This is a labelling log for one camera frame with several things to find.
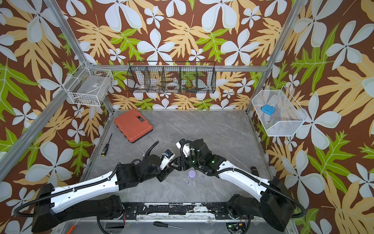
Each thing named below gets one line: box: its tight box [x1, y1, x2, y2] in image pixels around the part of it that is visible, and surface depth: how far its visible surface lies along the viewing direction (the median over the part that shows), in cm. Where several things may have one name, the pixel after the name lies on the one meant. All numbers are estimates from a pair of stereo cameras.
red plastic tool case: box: [113, 108, 154, 143], surface depth 106 cm
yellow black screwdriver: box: [101, 133, 113, 157], surface depth 97 cm
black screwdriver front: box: [152, 221, 183, 230], surface depth 72 cm
